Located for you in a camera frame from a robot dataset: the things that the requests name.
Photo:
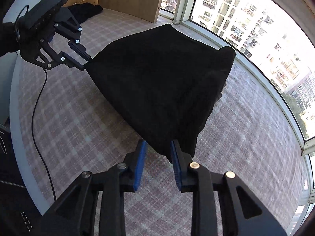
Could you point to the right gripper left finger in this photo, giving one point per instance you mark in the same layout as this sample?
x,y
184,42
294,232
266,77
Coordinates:
x,y
73,213

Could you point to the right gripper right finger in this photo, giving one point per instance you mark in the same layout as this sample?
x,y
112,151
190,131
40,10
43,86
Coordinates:
x,y
222,203

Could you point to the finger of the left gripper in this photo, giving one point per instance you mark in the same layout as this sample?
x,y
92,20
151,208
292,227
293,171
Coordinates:
x,y
50,59
73,34

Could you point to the black sport shirt yellow print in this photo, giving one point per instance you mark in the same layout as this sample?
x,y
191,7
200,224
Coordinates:
x,y
163,83

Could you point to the dark navy garment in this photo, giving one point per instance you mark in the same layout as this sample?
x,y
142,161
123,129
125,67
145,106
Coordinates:
x,y
83,12

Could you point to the pink plaid table cloth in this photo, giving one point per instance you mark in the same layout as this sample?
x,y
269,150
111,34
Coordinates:
x,y
157,207

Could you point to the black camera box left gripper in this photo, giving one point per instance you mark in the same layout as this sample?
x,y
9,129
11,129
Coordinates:
x,y
40,13

